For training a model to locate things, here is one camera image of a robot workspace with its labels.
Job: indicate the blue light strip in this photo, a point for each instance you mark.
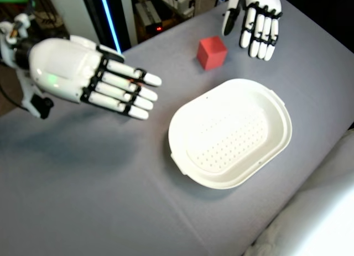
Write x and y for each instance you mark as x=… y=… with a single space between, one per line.
x=110 y=21

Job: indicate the white padded fabric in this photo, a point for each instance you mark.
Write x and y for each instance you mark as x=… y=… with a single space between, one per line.
x=318 y=206

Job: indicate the black device with red display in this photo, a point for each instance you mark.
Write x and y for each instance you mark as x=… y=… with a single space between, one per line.
x=152 y=19

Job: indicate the red cube block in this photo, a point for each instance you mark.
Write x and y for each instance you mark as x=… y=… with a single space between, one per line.
x=211 y=52

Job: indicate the white perforated plastic basket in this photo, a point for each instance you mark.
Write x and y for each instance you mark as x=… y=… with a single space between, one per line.
x=229 y=134

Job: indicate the white black pillar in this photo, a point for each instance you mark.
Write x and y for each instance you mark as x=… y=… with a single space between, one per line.
x=74 y=12

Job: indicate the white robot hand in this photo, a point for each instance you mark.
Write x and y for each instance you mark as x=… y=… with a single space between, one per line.
x=63 y=65
x=262 y=26

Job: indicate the grey table cloth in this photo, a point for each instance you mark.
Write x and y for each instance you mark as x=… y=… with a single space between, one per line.
x=96 y=178

